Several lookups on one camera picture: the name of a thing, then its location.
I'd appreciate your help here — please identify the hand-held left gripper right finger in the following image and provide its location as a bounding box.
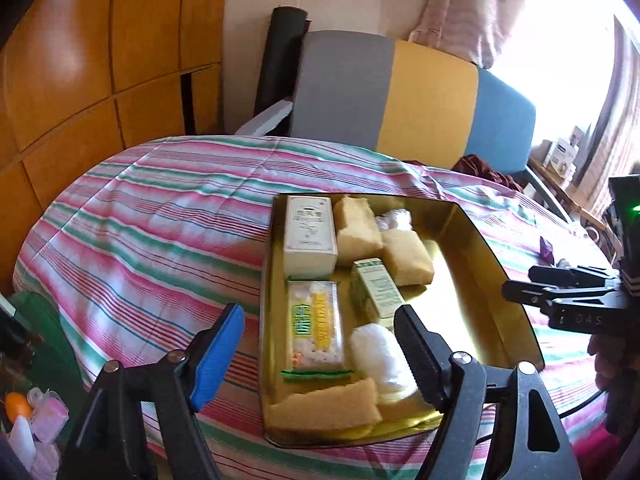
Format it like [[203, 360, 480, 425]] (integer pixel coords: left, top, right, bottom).
[[392, 304, 581, 480]]

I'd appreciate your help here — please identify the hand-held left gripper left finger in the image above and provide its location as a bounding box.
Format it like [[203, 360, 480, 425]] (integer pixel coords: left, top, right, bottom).
[[57, 302, 246, 480]]

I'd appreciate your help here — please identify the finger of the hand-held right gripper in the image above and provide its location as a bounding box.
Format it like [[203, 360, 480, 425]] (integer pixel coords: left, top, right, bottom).
[[528, 264, 621, 288], [501, 280, 623, 332]]

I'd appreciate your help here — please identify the gold metal tray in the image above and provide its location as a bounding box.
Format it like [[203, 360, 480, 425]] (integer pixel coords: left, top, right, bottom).
[[259, 192, 546, 448]]

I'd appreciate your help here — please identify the green carton box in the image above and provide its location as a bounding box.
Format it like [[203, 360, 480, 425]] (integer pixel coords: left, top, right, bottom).
[[349, 258, 407, 332]]

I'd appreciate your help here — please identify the cracker packet with green edge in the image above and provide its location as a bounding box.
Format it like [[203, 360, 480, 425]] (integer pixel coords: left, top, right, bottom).
[[281, 279, 355, 385]]

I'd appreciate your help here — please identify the small yellow sponge block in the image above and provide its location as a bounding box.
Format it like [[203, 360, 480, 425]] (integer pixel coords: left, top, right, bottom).
[[381, 229, 436, 287]]

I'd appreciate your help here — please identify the half-round yellow sponge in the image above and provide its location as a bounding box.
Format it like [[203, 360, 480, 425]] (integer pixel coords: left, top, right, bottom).
[[269, 377, 384, 436]]

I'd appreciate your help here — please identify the clear plastic bag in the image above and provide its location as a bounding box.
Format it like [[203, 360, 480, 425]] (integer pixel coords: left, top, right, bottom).
[[376, 208, 415, 234]]

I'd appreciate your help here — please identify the large yellow sponge block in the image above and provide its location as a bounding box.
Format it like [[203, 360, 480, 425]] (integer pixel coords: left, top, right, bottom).
[[332, 195, 387, 267]]

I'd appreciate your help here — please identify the white tall carton box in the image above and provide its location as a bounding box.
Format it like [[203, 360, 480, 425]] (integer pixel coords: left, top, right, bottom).
[[283, 196, 339, 279]]

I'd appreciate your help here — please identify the person's right hand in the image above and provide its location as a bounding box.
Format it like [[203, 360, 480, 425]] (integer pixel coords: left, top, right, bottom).
[[586, 332, 623, 396]]

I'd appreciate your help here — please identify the wooden desk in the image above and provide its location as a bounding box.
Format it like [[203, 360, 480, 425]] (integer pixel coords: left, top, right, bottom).
[[527, 157, 621, 251]]

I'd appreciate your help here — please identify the grey chair armrest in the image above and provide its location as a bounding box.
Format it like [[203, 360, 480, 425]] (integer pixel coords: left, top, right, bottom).
[[521, 166, 573, 223]]

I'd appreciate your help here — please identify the white cardboard box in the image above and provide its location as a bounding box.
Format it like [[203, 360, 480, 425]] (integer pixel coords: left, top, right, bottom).
[[544, 139, 582, 182]]

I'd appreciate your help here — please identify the dark red cloth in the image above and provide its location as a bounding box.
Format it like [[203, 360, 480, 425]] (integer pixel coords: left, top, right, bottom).
[[451, 154, 523, 192]]

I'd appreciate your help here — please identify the striped bedsheet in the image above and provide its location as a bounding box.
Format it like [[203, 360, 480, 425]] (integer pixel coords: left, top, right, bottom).
[[12, 135, 621, 480]]

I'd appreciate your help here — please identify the red blanket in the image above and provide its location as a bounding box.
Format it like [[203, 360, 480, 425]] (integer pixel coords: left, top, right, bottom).
[[560, 410, 618, 480]]

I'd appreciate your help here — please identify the green bag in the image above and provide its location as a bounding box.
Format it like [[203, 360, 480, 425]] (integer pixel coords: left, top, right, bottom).
[[0, 291, 88, 413]]

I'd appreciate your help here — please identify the orange ball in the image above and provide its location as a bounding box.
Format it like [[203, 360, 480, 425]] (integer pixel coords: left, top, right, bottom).
[[5, 392, 33, 420]]

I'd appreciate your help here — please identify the white plastic bottle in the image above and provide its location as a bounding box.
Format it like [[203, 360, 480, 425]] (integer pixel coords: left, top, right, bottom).
[[9, 416, 38, 471]]

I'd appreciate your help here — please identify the grey yellow blue headboard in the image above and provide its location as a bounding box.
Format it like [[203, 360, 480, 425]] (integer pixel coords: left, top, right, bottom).
[[292, 30, 537, 171]]

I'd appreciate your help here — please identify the black rolled mat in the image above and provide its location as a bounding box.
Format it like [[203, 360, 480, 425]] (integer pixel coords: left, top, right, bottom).
[[253, 6, 312, 118]]

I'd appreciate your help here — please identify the wooden wardrobe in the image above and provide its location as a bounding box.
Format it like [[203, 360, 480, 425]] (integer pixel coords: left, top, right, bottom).
[[0, 0, 231, 281]]

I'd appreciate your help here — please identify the black cable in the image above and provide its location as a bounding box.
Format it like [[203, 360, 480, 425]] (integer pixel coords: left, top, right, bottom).
[[557, 382, 612, 423]]

